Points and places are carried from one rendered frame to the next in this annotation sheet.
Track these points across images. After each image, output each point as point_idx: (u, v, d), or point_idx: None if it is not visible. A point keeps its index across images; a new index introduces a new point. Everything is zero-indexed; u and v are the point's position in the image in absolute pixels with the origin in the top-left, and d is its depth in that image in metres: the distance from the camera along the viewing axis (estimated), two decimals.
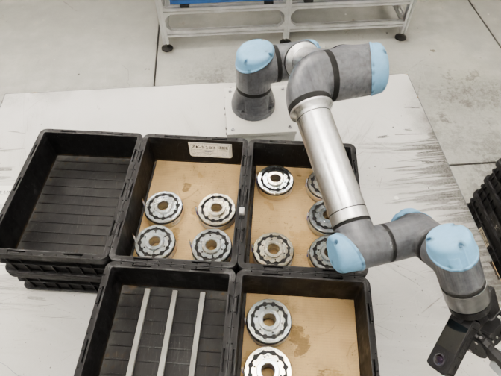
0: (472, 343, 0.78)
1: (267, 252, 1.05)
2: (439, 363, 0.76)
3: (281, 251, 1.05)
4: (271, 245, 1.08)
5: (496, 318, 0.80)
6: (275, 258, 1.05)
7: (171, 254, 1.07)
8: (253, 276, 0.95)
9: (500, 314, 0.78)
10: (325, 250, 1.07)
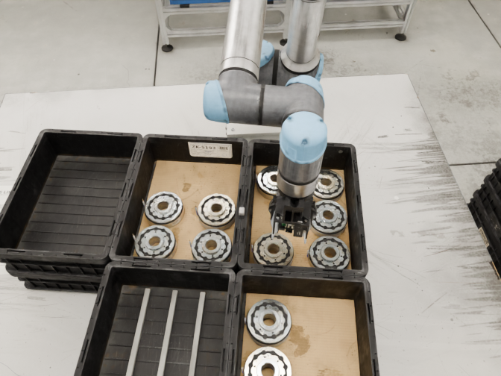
0: None
1: (267, 252, 1.05)
2: None
3: (281, 251, 1.05)
4: (271, 245, 1.08)
5: (285, 224, 0.84)
6: (275, 258, 1.05)
7: (171, 254, 1.07)
8: (253, 276, 0.95)
9: (279, 218, 0.82)
10: (325, 250, 1.07)
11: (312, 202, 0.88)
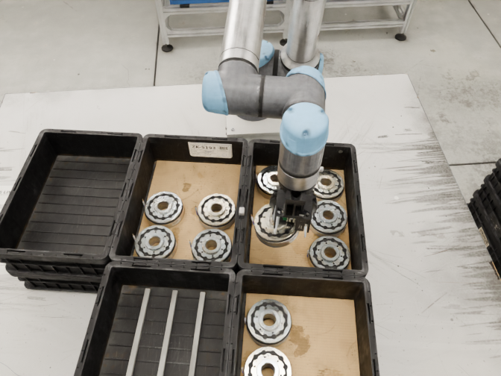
0: None
1: (268, 223, 0.94)
2: None
3: None
4: None
5: (286, 218, 0.82)
6: (278, 229, 0.94)
7: (171, 254, 1.07)
8: (253, 276, 0.95)
9: (281, 212, 0.81)
10: (325, 250, 1.07)
11: (312, 195, 0.87)
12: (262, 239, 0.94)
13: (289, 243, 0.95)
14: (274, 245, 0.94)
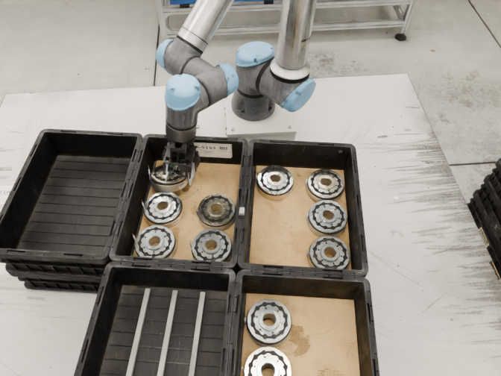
0: None
1: (162, 173, 1.18)
2: None
3: None
4: None
5: (172, 165, 1.07)
6: (170, 177, 1.17)
7: (171, 254, 1.07)
8: (253, 276, 0.95)
9: (168, 160, 1.05)
10: (325, 250, 1.07)
11: (195, 151, 1.12)
12: (156, 184, 1.16)
13: (179, 189, 1.17)
14: (167, 189, 1.16)
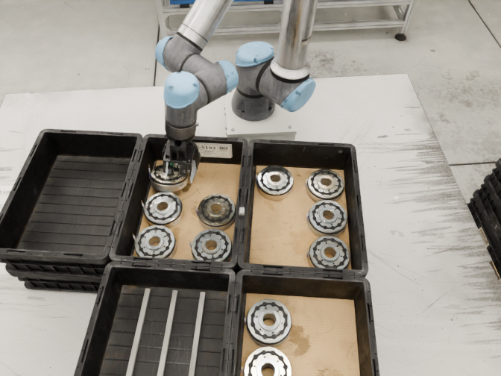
0: None
1: (162, 172, 1.17)
2: None
3: (175, 172, 1.18)
4: None
5: (172, 163, 1.07)
6: (170, 177, 1.17)
7: (171, 254, 1.07)
8: (253, 276, 0.95)
9: (168, 159, 1.05)
10: (325, 250, 1.07)
11: (195, 149, 1.12)
12: (156, 183, 1.16)
13: (178, 189, 1.17)
14: (166, 189, 1.16)
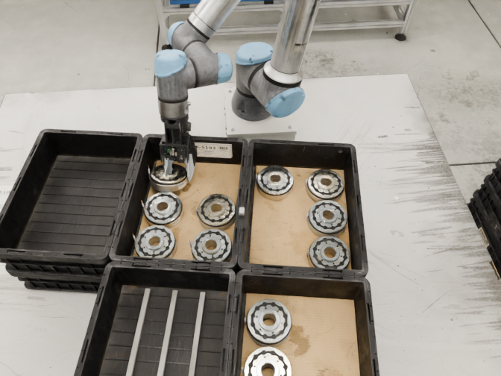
0: None
1: (162, 173, 1.18)
2: None
3: (175, 172, 1.18)
4: None
5: (169, 150, 1.08)
6: (169, 177, 1.17)
7: (171, 254, 1.07)
8: (253, 276, 0.95)
9: (164, 143, 1.07)
10: (325, 250, 1.07)
11: (191, 142, 1.14)
12: (156, 183, 1.16)
13: (178, 189, 1.17)
14: (166, 189, 1.16)
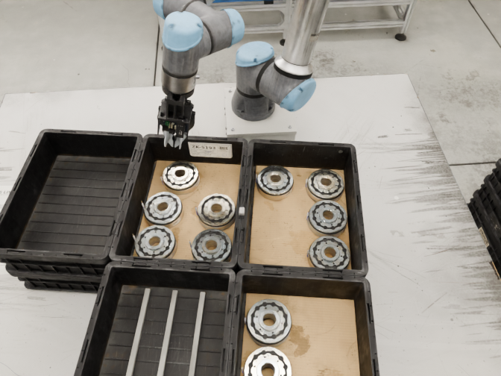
0: None
1: (176, 177, 1.19)
2: None
3: (187, 172, 1.20)
4: (177, 172, 1.22)
5: (168, 123, 0.96)
6: (185, 179, 1.19)
7: (171, 254, 1.07)
8: (253, 276, 0.95)
9: (163, 116, 0.94)
10: (325, 250, 1.07)
11: (192, 112, 1.02)
12: (176, 190, 1.18)
13: (196, 187, 1.21)
14: (186, 192, 1.19)
